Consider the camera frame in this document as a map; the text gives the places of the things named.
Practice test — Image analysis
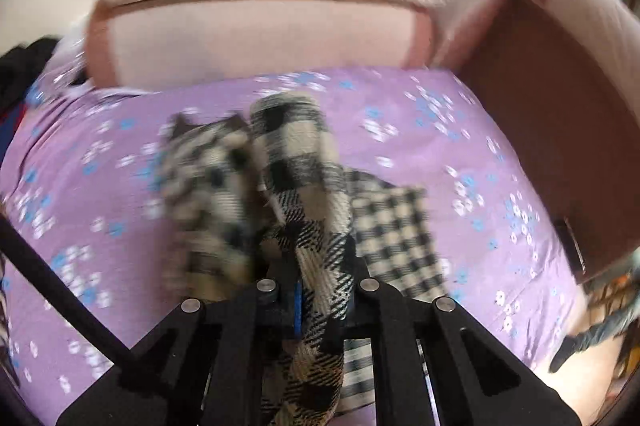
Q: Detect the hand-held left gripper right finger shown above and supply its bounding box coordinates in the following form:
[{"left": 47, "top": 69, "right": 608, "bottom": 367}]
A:
[{"left": 320, "top": 278, "right": 583, "bottom": 426}]

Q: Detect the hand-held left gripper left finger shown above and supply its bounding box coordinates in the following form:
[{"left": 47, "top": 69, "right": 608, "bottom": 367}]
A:
[{"left": 57, "top": 278, "right": 302, "bottom": 426}]

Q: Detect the black beige checkered coat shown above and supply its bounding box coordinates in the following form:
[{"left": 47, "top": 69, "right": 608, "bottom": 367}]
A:
[{"left": 160, "top": 93, "right": 448, "bottom": 426}]

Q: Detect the purple floral bed sheet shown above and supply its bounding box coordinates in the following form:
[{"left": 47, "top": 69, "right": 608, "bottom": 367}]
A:
[{"left": 0, "top": 66, "right": 586, "bottom": 426}]

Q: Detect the dark blue red cloth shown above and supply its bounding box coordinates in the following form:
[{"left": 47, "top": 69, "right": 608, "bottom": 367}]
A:
[{"left": 0, "top": 103, "right": 28, "bottom": 157}]

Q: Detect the black fleece garment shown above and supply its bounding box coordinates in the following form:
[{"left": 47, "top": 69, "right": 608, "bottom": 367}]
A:
[{"left": 0, "top": 36, "right": 62, "bottom": 117}]

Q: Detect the black cable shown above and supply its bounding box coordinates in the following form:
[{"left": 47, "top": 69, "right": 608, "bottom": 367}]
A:
[{"left": 0, "top": 218, "right": 153, "bottom": 379}]

